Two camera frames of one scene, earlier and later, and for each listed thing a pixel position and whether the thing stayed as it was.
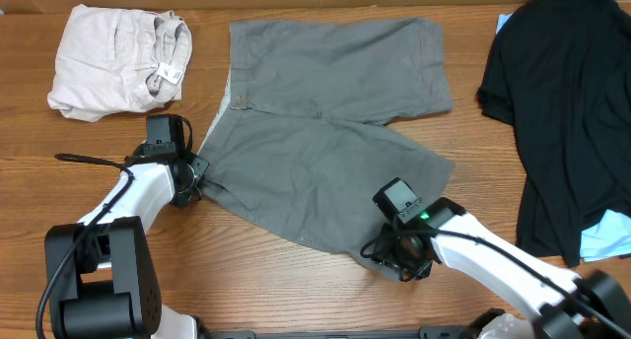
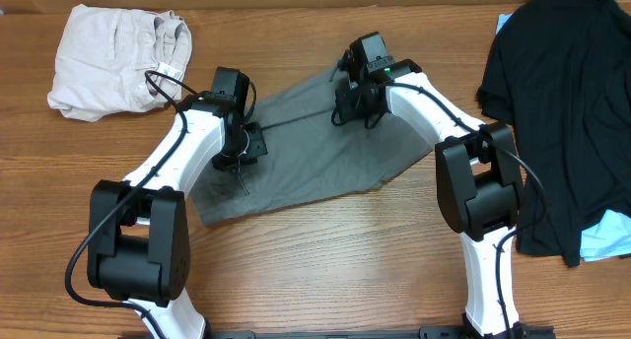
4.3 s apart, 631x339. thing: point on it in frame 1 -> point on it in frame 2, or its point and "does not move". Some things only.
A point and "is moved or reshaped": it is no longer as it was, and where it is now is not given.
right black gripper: (389, 262) -> (346, 105)
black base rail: (444, 332) does not move
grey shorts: (300, 141) is moved or reshaped
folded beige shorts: (113, 61) does not move
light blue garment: (606, 237) does not move
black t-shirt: (559, 68) does not move
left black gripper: (200, 166) -> (258, 147)
